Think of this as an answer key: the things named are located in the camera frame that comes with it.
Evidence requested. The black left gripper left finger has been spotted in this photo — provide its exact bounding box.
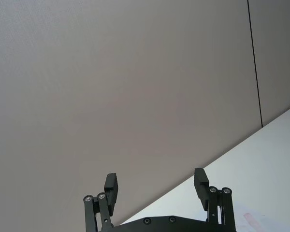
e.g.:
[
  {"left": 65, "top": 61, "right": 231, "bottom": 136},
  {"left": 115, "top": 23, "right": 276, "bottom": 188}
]
[{"left": 83, "top": 173, "right": 119, "bottom": 232}]

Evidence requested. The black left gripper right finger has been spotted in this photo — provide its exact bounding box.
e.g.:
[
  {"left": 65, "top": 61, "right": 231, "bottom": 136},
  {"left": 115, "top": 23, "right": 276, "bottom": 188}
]
[{"left": 194, "top": 168, "right": 236, "bottom": 232}]

